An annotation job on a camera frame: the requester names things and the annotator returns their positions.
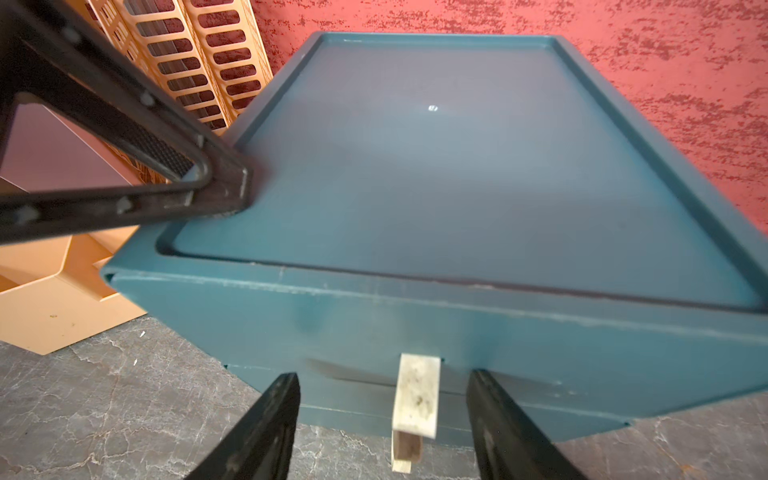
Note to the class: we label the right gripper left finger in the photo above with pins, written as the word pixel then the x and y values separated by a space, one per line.
pixel 260 445

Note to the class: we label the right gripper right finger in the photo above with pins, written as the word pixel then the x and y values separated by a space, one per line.
pixel 507 443

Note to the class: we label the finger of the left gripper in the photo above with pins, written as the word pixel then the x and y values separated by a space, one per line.
pixel 51 57

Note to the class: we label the teal three drawer cabinet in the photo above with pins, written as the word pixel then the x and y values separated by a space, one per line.
pixel 490 201

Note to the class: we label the beige plastic file organizer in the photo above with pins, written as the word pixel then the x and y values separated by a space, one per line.
pixel 208 57

